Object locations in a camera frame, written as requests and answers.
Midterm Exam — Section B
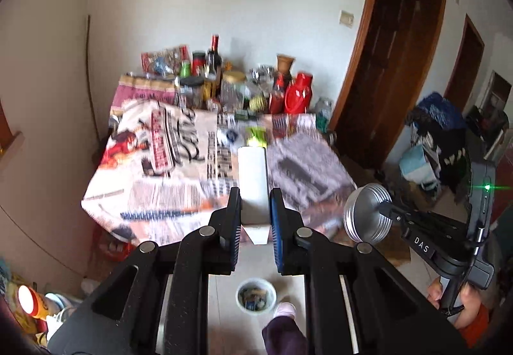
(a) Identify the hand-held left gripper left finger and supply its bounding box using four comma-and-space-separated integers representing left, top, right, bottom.
47, 187, 244, 355

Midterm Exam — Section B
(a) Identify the light blue plastic bag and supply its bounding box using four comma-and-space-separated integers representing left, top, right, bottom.
399, 144, 438, 184

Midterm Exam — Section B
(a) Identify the pink slipper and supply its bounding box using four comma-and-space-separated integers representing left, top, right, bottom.
273, 301, 298, 320

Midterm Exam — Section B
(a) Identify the orange garment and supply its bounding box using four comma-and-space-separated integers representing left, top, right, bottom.
460, 305, 492, 348

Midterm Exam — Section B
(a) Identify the pink printed woven bag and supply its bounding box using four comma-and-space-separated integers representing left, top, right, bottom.
110, 74, 179, 116

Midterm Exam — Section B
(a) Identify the purple trouser leg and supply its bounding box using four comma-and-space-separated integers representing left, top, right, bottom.
262, 315, 309, 355

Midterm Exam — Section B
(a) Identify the dark wine bottle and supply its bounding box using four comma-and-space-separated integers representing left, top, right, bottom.
208, 34, 223, 96

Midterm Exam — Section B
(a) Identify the gold lid glass jar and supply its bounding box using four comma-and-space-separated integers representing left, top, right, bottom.
220, 71, 248, 112

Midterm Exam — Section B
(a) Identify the red thermos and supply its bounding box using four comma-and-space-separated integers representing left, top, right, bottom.
283, 72, 314, 114

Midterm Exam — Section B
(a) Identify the dark red canister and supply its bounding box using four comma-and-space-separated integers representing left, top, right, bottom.
191, 51, 206, 77

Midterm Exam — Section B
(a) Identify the person's right hand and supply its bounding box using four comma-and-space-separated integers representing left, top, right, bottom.
427, 277, 489, 331

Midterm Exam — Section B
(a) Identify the silver foil packaging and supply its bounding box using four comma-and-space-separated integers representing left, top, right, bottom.
248, 64, 277, 93

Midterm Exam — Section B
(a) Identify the brown window frame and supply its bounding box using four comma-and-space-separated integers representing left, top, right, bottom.
0, 98, 26, 168

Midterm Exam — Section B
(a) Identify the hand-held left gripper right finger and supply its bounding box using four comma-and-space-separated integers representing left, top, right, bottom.
268, 187, 469, 355

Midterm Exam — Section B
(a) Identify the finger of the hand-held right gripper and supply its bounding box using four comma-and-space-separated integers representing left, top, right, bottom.
376, 200, 406, 228

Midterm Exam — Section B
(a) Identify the red snack packet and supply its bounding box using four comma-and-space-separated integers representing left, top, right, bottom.
141, 45, 191, 75

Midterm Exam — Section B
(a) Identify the black lid glass jar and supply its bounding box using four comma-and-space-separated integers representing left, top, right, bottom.
179, 76, 205, 110

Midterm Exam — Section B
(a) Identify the brown clay vase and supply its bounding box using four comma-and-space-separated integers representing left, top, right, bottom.
276, 54, 296, 77

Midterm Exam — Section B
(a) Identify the clear bottle yellow label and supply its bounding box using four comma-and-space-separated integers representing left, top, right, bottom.
204, 50, 219, 100

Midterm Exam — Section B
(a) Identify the white carton box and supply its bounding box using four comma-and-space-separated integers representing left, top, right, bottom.
237, 146, 270, 246

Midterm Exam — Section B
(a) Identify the round silver metal tin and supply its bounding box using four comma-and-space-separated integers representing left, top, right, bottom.
343, 182, 393, 244

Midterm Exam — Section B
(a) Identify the red sauce bottle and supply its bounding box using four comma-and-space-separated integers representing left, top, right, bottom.
269, 74, 286, 114

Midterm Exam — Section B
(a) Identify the printed tablecloth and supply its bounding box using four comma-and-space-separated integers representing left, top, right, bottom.
81, 98, 358, 248

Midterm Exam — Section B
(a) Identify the orange lid bottle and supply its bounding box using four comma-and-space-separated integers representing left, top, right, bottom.
18, 284, 53, 320

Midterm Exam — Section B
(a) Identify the white plastic bowl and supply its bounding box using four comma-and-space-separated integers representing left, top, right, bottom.
235, 277, 277, 315

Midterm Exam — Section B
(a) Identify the dark wooden door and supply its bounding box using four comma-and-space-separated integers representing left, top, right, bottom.
444, 14, 486, 112
329, 0, 448, 170

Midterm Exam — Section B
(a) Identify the black clothes pile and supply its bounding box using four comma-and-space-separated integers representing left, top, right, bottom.
425, 126, 470, 191

